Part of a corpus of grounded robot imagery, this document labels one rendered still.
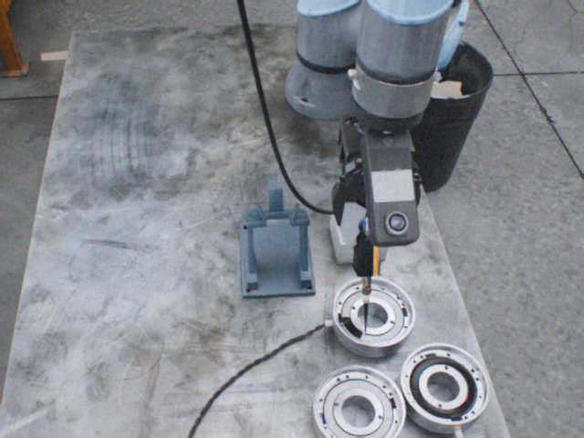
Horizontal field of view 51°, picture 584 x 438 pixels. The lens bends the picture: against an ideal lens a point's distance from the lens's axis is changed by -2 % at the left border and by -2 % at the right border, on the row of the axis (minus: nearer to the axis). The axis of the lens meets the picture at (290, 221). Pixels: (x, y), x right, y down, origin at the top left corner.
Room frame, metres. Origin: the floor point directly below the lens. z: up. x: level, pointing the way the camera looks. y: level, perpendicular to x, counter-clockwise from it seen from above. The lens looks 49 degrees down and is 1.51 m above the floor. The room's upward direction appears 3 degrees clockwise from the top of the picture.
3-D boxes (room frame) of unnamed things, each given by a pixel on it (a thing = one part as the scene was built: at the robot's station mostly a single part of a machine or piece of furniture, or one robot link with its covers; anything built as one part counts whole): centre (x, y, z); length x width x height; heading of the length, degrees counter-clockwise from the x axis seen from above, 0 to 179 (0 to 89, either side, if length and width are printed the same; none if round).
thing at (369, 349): (0.44, -0.11, 0.82); 0.10 x 0.10 x 0.04
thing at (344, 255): (0.58, -0.10, 0.82); 0.08 x 0.07 x 0.05; 9
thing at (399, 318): (0.44, -0.11, 0.82); 0.08 x 0.08 x 0.02
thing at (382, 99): (0.49, -0.09, 1.15); 0.08 x 0.08 x 0.05
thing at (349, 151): (0.50, -0.09, 1.07); 0.09 x 0.08 x 0.12; 7
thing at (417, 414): (0.34, -0.19, 0.82); 0.10 x 0.10 x 0.04
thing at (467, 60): (1.60, -0.42, 0.21); 0.34 x 0.34 x 0.43
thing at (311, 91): (0.93, -0.05, 0.85); 0.15 x 0.15 x 0.10
